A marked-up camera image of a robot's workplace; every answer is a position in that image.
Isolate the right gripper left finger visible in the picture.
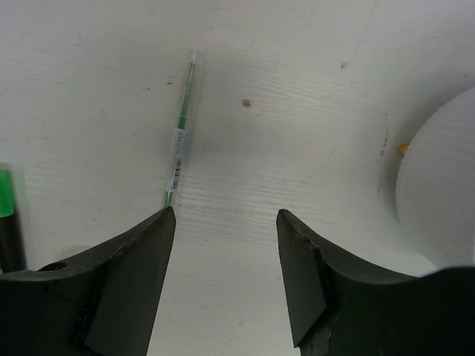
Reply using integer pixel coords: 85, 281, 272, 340
1, 208, 176, 355

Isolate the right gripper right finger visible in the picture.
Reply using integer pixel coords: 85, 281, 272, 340
276, 209, 474, 355

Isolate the green-capped black highlighter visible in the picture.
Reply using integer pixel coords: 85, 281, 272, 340
1, 169, 26, 274

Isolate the white round divided container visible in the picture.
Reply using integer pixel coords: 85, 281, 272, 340
396, 89, 474, 268

